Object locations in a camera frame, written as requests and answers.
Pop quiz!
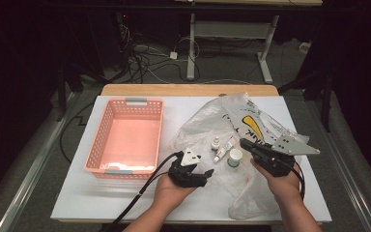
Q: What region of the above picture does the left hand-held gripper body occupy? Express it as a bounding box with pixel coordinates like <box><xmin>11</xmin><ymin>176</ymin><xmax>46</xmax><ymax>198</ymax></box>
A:
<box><xmin>168</xmin><ymin>147</ymin><xmax>208</xmax><ymax>189</ymax></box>

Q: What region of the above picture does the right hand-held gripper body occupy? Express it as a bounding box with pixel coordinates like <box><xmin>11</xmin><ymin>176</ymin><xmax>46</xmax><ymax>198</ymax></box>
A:
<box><xmin>250</xmin><ymin>134</ymin><xmax>321</xmax><ymax>178</ymax></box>

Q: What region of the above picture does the small white green-label jar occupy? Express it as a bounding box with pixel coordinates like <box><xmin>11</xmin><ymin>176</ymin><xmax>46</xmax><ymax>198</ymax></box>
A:
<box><xmin>226</xmin><ymin>148</ymin><xmax>243</xmax><ymax>169</ymax></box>

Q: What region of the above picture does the white ointment tube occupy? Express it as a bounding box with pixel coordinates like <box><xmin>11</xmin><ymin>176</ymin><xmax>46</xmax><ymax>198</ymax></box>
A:
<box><xmin>213</xmin><ymin>137</ymin><xmax>237</xmax><ymax>163</ymax></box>

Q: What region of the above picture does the clear smiley plastic bag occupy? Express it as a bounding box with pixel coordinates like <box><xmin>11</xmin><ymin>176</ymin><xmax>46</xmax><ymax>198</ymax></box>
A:
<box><xmin>170</xmin><ymin>92</ymin><xmax>311</xmax><ymax>220</ymax></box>

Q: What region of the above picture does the pink plastic basket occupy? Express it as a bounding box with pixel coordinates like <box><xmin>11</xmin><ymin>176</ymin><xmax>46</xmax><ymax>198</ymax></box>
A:
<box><xmin>84</xmin><ymin>97</ymin><xmax>165</xmax><ymax>181</ymax></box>

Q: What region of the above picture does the person's left hand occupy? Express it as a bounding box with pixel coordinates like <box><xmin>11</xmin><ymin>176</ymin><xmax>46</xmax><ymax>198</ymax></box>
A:
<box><xmin>154</xmin><ymin>173</ymin><xmax>198</xmax><ymax>211</ymax></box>

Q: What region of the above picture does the person's right hand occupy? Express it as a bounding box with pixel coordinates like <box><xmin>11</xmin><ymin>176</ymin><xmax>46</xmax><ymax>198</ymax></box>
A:
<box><xmin>250</xmin><ymin>159</ymin><xmax>304</xmax><ymax>203</ymax></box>

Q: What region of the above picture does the black metal stand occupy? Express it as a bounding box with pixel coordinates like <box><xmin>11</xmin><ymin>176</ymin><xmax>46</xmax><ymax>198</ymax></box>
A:
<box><xmin>55</xmin><ymin>57</ymin><xmax>86</xmax><ymax>123</ymax></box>
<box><xmin>278</xmin><ymin>64</ymin><xmax>335</xmax><ymax>133</ymax></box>

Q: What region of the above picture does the white table board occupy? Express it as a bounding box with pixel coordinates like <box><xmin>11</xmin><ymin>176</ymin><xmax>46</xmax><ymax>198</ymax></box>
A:
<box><xmin>50</xmin><ymin>95</ymin><xmax>332</xmax><ymax>224</ymax></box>

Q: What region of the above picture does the wooden table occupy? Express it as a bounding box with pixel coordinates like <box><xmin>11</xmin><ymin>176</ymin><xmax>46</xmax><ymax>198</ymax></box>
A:
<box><xmin>57</xmin><ymin>83</ymin><xmax>323</xmax><ymax>226</ymax></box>

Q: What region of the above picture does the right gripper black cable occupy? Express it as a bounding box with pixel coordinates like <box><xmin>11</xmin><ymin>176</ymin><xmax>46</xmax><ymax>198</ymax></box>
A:
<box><xmin>291</xmin><ymin>160</ymin><xmax>306</xmax><ymax>201</ymax></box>

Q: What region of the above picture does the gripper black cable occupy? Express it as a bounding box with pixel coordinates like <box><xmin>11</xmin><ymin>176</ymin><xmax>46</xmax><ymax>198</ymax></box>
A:
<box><xmin>291</xmin><ymin>160</ymin><xmax>306</xmax><ymax>201</ymax></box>
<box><xmin>100</xmin><ymin>152</ymin><xmax>182</xmax><ymax>232</ymax></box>

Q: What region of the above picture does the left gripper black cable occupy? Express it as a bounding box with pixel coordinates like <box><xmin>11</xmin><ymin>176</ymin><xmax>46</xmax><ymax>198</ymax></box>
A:
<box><xmin>100</xmin><ymin>152</ymin><xmax>182</xmax><ymax>232</ymax></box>

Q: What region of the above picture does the aluminium floor rail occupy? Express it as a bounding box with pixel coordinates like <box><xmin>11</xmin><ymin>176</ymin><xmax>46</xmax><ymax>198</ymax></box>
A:
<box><xmin>0</xmin><ymin>92</ymin><xmax>80</xmax><ymax>232</ymax></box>
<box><xmin>303</xmin><ymin>96</ymin><xmax>371</xmax><ymax>232</ymax></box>

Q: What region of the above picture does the white metal desk frame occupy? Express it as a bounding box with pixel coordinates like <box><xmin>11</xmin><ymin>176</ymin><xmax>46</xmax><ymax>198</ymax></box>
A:
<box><xmin>186</xmin><ymin>13</ymin><xmax>279</xmax><ymax>85</ymax></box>

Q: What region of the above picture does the tangle of floor cables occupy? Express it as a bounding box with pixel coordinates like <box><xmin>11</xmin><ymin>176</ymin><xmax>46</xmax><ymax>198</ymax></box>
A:
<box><xmin>112</xmin><ymin>22</ymin><xmax>202</xmax><ymax>85</ymax></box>

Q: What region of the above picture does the thin black floor cable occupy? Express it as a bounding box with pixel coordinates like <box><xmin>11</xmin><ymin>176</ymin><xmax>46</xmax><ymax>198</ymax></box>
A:
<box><xmin>59</xmin><ymin>101</ymin><xmax>95</xmax><ymax>163</ymax></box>

